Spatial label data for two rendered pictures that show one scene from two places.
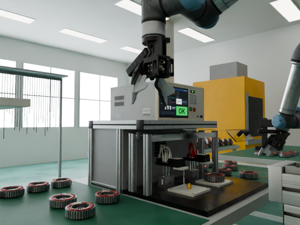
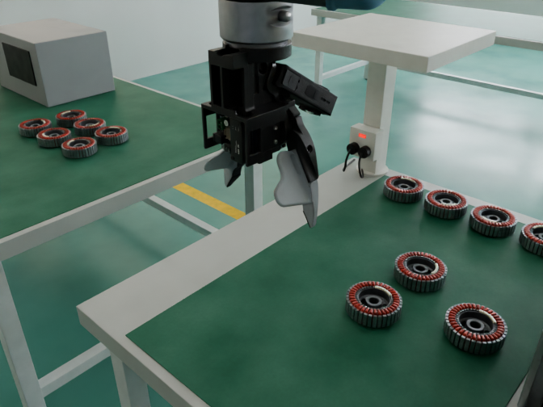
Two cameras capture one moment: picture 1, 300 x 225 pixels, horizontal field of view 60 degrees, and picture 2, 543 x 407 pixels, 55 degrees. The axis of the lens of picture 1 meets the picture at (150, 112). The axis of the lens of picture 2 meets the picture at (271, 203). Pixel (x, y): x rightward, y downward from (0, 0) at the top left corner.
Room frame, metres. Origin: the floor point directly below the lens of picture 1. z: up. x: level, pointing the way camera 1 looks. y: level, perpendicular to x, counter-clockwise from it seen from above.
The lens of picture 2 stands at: (0.78, -0.56, 1.47)
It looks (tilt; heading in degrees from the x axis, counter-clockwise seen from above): 30 degrees down; 89
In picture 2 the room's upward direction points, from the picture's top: straight up
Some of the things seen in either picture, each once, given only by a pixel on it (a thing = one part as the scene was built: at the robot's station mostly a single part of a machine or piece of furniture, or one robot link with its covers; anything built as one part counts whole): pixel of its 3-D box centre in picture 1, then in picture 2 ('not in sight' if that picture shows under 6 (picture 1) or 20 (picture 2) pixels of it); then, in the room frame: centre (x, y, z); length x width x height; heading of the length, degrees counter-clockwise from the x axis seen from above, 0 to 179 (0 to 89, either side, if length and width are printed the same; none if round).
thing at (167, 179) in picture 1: (166, 181); not in sight; (1.38, -0.09, 0.80); 0.08 x 0.05 x 0.06; 137
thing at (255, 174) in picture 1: (248, 174); not in sight; (1.68, -0.63, 0.77); 0.11 x 0.11 x 0.04
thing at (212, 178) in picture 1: (214, 177); not in sight; (1.46, -0.36, 0.80); 0.11 x 0.11 x 0.04
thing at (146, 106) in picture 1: (157, 104); not in sight; (1.60, -0.05, 1.22); 0.44 x 0.39 x 0.20; 137
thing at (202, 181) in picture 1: (214, 181); not in sight; (1.46, -0.36, 0.78); 0.15 x 0.15 x 0.01; 47
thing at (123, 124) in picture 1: (156, 124); not in sight; (1.59, -0.04, 1.09); 0.68 x 0.44 x 0.05; 137
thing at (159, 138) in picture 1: (186, 136); not in sight; (1.44, -0.20, 1.03); 0.62 x 0.01 x 0.03; 137
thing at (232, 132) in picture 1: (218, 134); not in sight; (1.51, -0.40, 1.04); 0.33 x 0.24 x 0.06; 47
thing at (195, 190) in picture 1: (189, 189); not in sight; (1.28, -0.19, 0.78); 0.15 x 0.15 x 0.01; 47
